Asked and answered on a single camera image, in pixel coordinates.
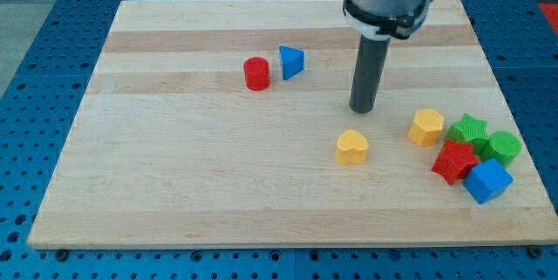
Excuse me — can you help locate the blue cube block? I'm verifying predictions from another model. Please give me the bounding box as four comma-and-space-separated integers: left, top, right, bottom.
463, 159, 514, 204

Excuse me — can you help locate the red cylinder block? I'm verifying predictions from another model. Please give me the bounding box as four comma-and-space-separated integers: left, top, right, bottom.
243, 57, 270, 91

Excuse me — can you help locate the blue triangular prism block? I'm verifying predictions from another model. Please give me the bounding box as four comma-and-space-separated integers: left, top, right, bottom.
279, 45, 305, 80

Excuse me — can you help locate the wooden board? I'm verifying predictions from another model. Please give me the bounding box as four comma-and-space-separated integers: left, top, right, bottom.
27, 0, 557, 249

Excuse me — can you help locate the yellow heart block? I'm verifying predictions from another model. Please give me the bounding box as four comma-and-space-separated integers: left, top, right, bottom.
335, 129, 370, 165

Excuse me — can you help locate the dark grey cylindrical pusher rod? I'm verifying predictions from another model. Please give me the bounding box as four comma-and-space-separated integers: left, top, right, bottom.
350, 36, 390, 113

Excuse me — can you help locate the yellow hexagon block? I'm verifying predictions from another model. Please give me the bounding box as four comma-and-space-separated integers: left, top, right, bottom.
407, 108, 445, 147

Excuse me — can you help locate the red star block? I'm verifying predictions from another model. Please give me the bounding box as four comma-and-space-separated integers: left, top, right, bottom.
431, 140, 480, 185

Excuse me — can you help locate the green star block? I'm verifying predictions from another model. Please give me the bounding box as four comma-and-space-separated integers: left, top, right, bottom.
445, 113, 489, 155

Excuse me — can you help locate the green cylinder block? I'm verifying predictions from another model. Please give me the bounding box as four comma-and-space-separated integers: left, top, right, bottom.
480, 131, 521, 167

